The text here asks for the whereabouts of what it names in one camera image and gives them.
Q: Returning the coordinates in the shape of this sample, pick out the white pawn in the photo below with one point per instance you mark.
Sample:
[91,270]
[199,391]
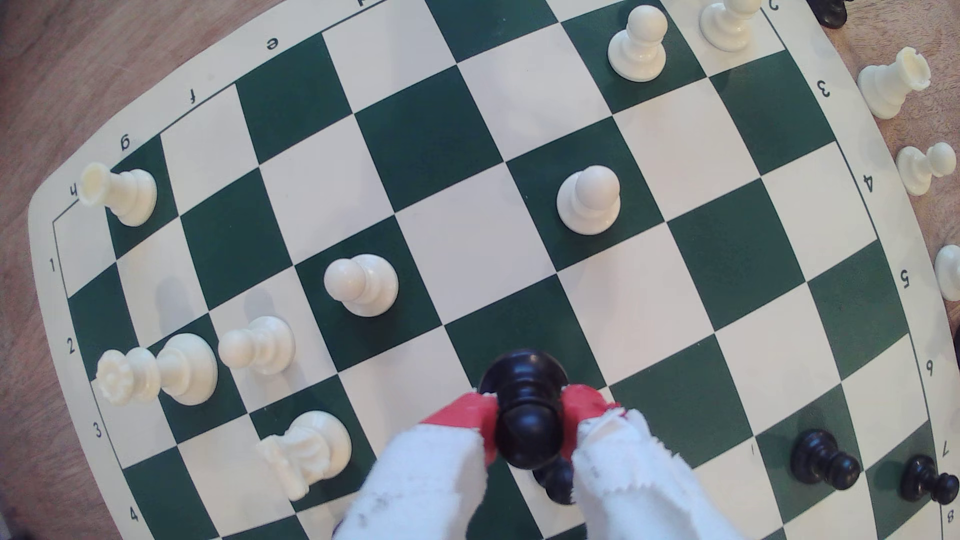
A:
[726,24]
[589,201]
[924,168]
[364,285]
[259,346]
[637,46]

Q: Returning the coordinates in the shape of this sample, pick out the black pawn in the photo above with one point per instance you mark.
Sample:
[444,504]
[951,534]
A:
[525,420]
[556,484]
[829,11]
[821,459]
[926,478]

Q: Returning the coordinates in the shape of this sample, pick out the white chess piece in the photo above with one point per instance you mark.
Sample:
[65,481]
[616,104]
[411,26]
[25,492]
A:
[950,273]

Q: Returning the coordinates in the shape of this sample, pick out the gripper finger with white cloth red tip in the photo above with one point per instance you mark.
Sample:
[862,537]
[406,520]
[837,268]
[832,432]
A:
[427,480]
[637,480]

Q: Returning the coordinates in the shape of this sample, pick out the white rook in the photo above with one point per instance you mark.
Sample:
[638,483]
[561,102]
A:
[891,82]
[124,195]

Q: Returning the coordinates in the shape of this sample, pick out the white knight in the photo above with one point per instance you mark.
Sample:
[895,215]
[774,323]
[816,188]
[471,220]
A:
[307,450]

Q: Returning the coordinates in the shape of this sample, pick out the white queen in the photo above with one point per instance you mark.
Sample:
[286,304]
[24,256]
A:
[172,370]

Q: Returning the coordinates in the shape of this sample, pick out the green white chessboard mat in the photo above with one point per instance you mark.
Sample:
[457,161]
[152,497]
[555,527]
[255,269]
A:
[480,247]

